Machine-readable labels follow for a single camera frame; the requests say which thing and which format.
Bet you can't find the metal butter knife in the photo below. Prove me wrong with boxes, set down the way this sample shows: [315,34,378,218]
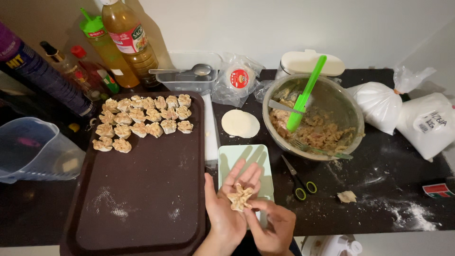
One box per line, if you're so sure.
[268,99,306,115]

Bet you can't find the dark brown plastic tray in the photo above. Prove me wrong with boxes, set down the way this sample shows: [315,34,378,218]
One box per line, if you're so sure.
[60,91,207,256]

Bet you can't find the open-top dumpling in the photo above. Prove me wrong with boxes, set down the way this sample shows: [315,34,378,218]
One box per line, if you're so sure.
[227,183,254,213]

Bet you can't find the person's right hand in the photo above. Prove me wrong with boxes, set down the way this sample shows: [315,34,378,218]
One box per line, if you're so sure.
[243,198,297,256]

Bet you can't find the white-lidded canister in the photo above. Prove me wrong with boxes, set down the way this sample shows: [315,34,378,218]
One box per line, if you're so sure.
[275,49,346,81]

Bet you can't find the plastic packet of wrappers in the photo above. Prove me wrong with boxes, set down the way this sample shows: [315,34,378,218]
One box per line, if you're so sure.
[211,53,266,108]

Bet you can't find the black-capped glass bottle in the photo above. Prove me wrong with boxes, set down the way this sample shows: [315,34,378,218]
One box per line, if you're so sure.
[39,41,108,102]

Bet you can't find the green silicone spatula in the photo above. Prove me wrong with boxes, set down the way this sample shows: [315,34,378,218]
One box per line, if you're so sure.
[286,55,328,133]

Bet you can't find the labelled plastic bag of flour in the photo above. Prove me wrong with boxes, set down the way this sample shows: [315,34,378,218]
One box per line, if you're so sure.
[395,92,455,161]

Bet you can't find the clear glass mixing bowl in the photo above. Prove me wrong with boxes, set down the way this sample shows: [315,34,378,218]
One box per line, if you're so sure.
[262,73,366,161]

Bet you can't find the pale green cutting board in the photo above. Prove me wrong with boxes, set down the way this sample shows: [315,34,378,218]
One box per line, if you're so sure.
[218,144,275,229]

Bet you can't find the stack of round dumpling wrappers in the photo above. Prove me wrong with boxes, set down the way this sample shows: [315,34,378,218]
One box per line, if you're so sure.
[221,109,261,139]

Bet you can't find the scrap of dough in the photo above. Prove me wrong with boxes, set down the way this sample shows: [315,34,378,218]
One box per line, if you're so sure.
[337,190,357,204]

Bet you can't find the clear plastic measuring jug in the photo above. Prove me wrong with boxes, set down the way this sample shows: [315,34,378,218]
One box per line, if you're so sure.
[0,117,87,185]

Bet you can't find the metal fork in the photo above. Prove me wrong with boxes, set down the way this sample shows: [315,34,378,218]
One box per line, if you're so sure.
[290,138,355,160]

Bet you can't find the red-capped sauce bottle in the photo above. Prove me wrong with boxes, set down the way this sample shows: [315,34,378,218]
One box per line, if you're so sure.
[70,45,121,95]

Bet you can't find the person's left hand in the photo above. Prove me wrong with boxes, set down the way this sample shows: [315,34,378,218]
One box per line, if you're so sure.
[204,159,264,250]

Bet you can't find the green-capped oil bottle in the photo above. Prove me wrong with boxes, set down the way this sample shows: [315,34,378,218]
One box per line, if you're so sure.
[78,7,140,89]

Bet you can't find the white plastic appliance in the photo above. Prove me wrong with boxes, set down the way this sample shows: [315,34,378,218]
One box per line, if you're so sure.
[301,234,363,256]

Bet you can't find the tied plastic bag of flour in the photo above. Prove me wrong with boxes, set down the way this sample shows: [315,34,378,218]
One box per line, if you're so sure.
[346,65,437,136]

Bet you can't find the metal spoon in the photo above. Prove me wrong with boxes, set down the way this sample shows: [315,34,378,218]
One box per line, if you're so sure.
[148,63,213,77]

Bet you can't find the white plastic sheet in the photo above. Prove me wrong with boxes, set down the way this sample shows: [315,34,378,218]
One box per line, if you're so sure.
[201,93,221,169]

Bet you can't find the large amber oil bottle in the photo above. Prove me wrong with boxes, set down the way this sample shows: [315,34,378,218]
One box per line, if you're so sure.
[99,0,161,88]

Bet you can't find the red green white packet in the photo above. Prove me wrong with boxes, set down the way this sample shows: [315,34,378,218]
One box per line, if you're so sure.
[422,177,455,199]

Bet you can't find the dark purple spray can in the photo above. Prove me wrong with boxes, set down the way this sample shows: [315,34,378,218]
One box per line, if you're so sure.
[0,21,96,119]

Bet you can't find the black green-handled scissors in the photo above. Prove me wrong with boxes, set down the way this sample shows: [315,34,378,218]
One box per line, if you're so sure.
[281,154,318,202]

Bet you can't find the minced meat filling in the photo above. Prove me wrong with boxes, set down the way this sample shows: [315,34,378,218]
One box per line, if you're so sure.
[269,89,358,151]

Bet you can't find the clear plastic container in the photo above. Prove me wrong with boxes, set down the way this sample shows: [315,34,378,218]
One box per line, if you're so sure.
[155,51,223,94]

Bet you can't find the group of finished dumplings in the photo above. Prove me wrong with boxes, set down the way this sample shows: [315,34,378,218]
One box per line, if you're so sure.
[92,94,195,154]

